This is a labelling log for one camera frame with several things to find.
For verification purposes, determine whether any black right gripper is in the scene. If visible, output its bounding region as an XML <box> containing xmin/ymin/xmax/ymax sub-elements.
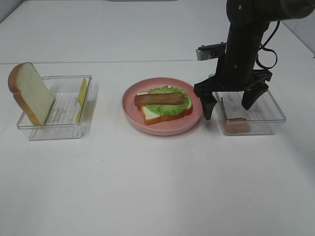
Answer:
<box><xmin>193</xmin><ymin>56</ymin><xmax>272</xmax><ymax>120</ymax></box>

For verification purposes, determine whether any long bacon strip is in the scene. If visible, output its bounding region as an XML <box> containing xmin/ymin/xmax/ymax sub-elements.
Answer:
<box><xmin>134</xmin><ymin>92</ymin><xmax>185</xmax><ymax>106</ymax></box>

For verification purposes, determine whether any green lettuce leaf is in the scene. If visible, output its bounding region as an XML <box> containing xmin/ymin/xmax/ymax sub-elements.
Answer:
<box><xmin>143</xmin><ymin>85</ymin><xmax>192</xmax><ymax>116</ymax></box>

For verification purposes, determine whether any bread slice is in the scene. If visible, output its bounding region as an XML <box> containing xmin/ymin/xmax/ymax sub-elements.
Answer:
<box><xmin>8</xmin><ymin>62</ymin><xmax>54</xmax><ymax>126</ymax></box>
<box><xmin>136</xmin><ymin>92</ymin><xmax>193</xmax><ymax>125</ymax></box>

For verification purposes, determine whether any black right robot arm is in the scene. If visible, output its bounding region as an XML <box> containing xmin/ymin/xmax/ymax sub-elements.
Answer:
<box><xmin>193</xmin><ymin>0</ymin><xmax>315</xmax><ymax>120</ymax></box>

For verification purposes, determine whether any right clear plastic tray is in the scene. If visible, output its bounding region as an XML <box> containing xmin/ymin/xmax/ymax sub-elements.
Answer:
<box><xmin>213</xmin><ymin>91</ymin><xmax>286</xmax><ymax>135</ymax></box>

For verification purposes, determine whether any clear plastic tray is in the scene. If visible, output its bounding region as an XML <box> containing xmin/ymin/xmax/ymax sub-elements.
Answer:
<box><xmin>17</xmin><ymin>75</ymin><xmax>97</xmax><ymax>141</ymax></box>
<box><xmin>213</xmin><ymin>91</ymin><xmax>286</xmax><ymax>135</ymax></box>

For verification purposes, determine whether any pink round plate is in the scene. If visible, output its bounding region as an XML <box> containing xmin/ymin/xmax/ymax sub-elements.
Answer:
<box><xmin>122</xmin><ymin>77</ymin><xmax>202</xmax><ymax>136</ymax></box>

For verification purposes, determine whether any yellow cheese slice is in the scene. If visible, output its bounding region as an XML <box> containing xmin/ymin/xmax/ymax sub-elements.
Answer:
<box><xmin>76</xmin><ymin>78</ymin><xmax>88</xmax><ymax>122</ymax></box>

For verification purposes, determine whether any left clear plastic tray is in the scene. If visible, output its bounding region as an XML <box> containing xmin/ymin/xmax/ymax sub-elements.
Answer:
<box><xmin>17</xmin><ymin>75</ymin><xmax>97</xmax><ymax>141</ymax></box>

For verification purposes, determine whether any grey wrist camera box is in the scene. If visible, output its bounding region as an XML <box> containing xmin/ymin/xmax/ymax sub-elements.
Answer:
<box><xmin>196</xmin><ymin>42</ymin><xmax>226</xmax><ymax>61</ymax></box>

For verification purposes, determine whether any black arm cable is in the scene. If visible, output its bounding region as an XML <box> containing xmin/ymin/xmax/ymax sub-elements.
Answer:
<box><xmin>255</xmin><ymin>21</ymin><xmax>281</xmax><ymax>70</ymax></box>

